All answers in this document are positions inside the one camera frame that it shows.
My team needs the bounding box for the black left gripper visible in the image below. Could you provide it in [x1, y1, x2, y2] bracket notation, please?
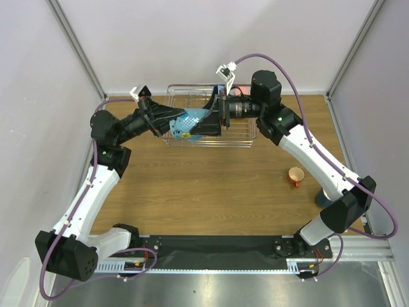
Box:
[115, 97, 187, 145]

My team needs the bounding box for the blue patterned cup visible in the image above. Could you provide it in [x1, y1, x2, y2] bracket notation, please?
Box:
[169, 108, 209, 141]

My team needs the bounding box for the light blue plastic cup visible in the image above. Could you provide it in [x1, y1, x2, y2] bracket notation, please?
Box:
[212, 85, 224, 95]

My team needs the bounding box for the pink plastic cup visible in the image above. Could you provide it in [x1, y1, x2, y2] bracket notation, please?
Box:
[229, 86, 250, 96]

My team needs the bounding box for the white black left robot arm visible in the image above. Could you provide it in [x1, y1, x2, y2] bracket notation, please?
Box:
[35, 96, 185, 281]

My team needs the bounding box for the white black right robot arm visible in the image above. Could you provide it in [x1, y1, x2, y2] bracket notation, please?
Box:
[188, 67, 376, 257]

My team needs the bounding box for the red ceramic mug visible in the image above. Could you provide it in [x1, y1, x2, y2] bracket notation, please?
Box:
[288, 167, 305, 188]

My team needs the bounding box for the dark blue paper cup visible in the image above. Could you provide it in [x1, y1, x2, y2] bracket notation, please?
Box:
[315, 189, 332, 209]

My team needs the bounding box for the wire dish rack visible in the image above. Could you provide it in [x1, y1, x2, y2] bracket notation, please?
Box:
[163, 84, 259, 147]

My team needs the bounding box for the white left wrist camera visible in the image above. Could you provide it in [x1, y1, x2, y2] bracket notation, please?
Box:
[129, 85, 151, 104]

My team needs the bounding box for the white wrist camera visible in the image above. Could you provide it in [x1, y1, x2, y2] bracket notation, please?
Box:
[129, 85, 151, 104]
[216, 61, 237, 94]

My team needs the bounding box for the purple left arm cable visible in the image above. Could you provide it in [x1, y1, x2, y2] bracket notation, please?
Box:
[40, 97, 158, 301]

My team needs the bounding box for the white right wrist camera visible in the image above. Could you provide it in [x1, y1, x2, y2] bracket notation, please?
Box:
[216, 61, 237, 94]

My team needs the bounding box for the aluminium frame rail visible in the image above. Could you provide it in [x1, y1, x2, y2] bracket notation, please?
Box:
[44, 233, 396, 274]

